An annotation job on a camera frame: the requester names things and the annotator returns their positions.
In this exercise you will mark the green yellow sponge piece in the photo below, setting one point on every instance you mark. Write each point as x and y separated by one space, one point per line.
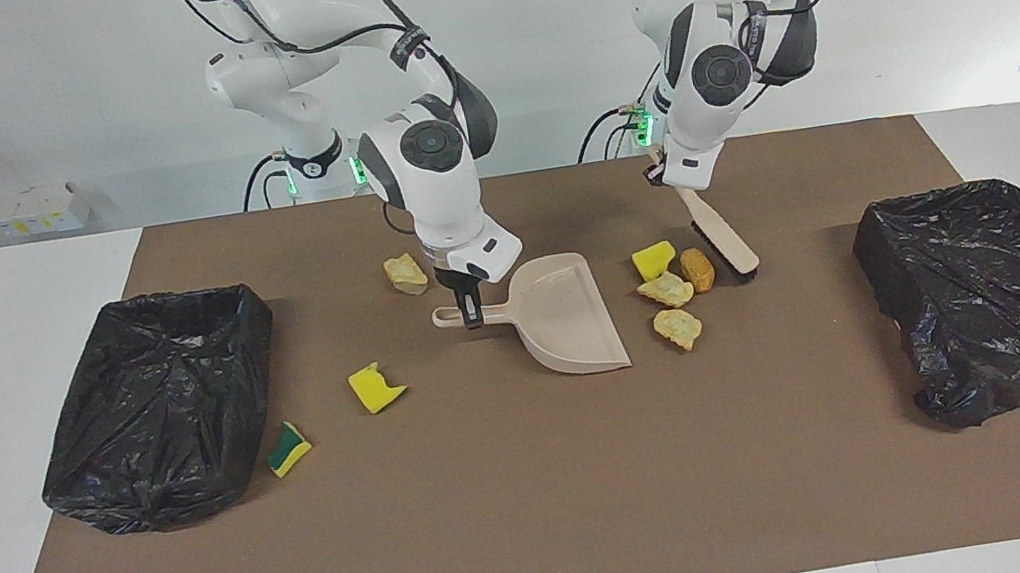
290 451

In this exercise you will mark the jagged beige chunk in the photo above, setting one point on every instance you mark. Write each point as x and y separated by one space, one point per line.
667 289

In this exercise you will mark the beige brush black bristles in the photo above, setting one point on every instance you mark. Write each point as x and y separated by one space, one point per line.
719 230

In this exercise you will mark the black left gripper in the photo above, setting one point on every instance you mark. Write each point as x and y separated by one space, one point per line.
655 176

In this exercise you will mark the beige plastic dustpan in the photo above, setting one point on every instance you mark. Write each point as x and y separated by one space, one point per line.
565 319

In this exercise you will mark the yellow sponge chunk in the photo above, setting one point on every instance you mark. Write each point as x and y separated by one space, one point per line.
654 261

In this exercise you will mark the brown table mat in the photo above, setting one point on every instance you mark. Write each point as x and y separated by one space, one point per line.
550 553

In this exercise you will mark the pale beige foam chunk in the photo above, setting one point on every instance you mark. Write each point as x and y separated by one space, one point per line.
407 275

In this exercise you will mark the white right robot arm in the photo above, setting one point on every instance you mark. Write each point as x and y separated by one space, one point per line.
439 186

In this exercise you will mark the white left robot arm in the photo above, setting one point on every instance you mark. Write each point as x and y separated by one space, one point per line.
712 84

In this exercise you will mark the notched yellow sponge piece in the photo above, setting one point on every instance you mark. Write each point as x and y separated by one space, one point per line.
372 390

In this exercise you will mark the black bag lined bin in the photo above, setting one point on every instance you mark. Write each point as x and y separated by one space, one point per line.
154 410
997 295

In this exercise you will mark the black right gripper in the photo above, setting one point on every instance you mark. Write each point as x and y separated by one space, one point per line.
459 286

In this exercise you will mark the oval beige chunk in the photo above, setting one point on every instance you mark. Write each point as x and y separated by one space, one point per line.
678 329

